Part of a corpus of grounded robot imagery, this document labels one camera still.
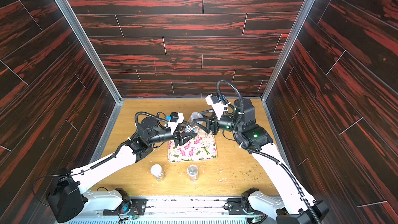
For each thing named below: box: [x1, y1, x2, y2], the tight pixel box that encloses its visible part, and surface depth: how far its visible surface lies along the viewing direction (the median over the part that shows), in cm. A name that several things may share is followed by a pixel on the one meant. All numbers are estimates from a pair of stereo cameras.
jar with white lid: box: [150, 163, 165, 182], surface depth 77 cm
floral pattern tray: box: [167, 130, 218, 163], surface depth 93 cm
